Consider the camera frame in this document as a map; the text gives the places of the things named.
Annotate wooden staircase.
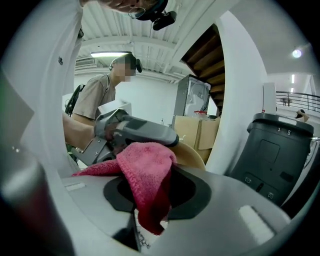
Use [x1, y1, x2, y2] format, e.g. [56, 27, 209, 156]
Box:
[180, 23, 226, 117]

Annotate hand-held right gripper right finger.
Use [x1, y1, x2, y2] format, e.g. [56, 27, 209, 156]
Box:
[154, 166, 292, 256]

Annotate person's eyeglasses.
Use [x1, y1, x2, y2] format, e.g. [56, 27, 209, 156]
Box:
[127, 6, 148, 21]

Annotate black head-mounted camera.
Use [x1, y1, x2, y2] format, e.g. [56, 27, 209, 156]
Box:
[143, 0, 178, 31]

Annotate large cardboard box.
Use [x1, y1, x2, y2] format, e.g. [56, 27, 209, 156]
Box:
[171, 114, 222, 165]

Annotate person's face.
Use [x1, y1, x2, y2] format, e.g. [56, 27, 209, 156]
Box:
[83, 0, 161, 15]

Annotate red white container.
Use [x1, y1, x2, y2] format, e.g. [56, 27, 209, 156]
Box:
[193, 109, 209, 120]

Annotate long ceiling lamp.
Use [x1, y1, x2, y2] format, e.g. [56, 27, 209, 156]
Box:
[89, 50, 133, 59]

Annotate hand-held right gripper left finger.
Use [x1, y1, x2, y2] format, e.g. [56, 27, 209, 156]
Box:
[61, 176, 140, 252]

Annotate person's left forearm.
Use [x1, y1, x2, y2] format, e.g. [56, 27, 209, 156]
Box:
[62, 113, 97, 151]

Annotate person's white shirt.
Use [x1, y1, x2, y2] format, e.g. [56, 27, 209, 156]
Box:
[0, 0, 85, 191]

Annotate dark grey bin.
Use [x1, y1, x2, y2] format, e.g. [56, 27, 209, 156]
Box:
[228, 112, 315, 208]

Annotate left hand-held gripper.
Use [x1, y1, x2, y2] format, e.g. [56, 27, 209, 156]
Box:
[74, 99, 180, 166]

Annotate black railing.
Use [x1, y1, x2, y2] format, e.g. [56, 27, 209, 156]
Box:
[275, 91, 320, 113]

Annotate white box appliance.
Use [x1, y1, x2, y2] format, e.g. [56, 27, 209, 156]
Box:
[262, 82, 278, 116]

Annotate brown bowl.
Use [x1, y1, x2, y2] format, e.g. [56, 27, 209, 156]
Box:
[171, 141, 206, 171]

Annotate pink cloth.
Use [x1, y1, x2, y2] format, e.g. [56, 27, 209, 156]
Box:
[71, 141, 179, 236]

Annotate grey metal appliance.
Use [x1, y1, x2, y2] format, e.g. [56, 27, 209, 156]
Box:
[173, 74, 212, 118]

